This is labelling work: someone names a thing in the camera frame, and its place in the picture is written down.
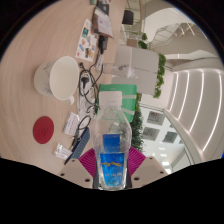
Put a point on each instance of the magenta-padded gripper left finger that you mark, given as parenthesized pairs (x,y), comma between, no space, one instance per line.
(75,171)

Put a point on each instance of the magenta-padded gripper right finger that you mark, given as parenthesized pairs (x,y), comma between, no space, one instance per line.
(148,170)

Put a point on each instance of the clear blue-labelled water bottle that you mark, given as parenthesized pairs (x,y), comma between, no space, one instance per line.
(111,160)

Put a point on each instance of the small white packet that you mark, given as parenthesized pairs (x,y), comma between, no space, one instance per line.
(63,151)

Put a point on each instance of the white printed card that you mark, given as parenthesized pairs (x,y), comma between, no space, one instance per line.
(71,124)

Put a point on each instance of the flat round red coaster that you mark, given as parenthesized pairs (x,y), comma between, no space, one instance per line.
(43,130)

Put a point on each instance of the green tote bag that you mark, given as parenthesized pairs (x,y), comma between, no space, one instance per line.
(128,96)

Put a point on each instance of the white cup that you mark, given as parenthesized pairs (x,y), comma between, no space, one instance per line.
(61,78)

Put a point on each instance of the white cabinet topped with plants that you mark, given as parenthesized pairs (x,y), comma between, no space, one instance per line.
(140,66)

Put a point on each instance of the clear tumbler with lid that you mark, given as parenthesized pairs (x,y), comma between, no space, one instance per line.
(120,70)

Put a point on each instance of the planter with green plants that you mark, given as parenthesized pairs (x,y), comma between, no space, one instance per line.
(142,41)

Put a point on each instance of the small black device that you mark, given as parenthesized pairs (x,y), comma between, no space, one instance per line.
(102,43)

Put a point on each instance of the white sticker sheet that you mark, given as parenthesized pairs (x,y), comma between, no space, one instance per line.
(87,40)

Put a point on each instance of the black chair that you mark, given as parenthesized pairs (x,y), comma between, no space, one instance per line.
(128,16)

